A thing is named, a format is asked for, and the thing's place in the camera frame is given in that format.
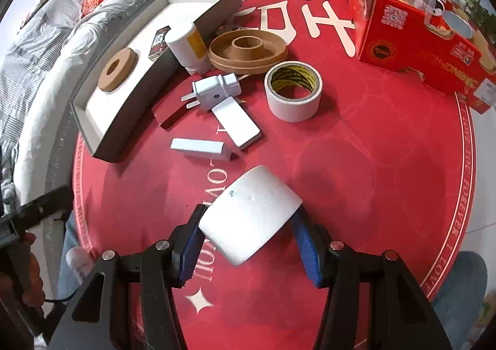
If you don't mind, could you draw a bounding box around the person's left hand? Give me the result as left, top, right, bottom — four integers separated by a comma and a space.
0, 232, 46, 309

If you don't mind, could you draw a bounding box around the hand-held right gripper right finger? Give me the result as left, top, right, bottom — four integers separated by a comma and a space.
290, 207, 454, 350

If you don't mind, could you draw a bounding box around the white masking tape roll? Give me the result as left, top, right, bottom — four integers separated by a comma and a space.
264, 62, 323, 123

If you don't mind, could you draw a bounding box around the long white box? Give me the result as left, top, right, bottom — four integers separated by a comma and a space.
170, 138, 233, 162

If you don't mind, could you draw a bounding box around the flat white box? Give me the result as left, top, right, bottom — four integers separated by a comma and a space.
211, 96, 261, 150

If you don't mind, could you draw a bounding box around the person's leg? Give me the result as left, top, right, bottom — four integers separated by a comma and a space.
58, 210, 95, 300
430, 251, 489, 335

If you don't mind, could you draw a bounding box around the white bottle with yellow label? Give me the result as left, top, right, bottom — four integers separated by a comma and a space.
165, 21, 210, 76

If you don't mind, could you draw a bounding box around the grey striped blanket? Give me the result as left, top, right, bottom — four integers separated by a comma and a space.
0, 0, 90, 149

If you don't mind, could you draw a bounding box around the white rounded block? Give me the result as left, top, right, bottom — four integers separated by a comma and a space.
197, 165, 303, 266

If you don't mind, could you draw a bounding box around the brown cardboard ring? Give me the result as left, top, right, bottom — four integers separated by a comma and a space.
98, 48, 139, 93

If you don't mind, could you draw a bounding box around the small dark red box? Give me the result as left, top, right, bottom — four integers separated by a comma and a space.
152, 104, 194, 131

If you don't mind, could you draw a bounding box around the red round printed mat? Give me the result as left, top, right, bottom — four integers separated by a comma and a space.
72, 0, 477, 350

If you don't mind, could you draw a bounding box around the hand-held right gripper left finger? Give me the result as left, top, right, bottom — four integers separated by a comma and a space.
46, 203, 210, 350

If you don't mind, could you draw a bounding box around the small dark card box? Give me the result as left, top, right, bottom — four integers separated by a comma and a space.
148, 25, 171, 61

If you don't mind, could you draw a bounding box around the grey tray box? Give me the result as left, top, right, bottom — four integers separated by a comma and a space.
72, 0, 243, 163

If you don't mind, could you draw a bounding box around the white power adapter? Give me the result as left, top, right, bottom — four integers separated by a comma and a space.
182, 73, 241, 110

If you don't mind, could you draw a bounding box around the green potted plant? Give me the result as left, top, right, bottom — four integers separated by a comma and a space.
461, 0, 496, 37

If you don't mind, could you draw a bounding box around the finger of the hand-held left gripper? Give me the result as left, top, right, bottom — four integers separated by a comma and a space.
13, 185, 75, 233

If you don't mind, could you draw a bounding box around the white covered sofa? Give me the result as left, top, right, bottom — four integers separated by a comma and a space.
0, 0, 171, 219

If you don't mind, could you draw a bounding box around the person's right leg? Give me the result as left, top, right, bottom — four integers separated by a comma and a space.
430, 251, 489, 335

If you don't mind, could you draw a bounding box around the person's left leg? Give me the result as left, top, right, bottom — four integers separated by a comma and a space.
58, 210, 95, 300

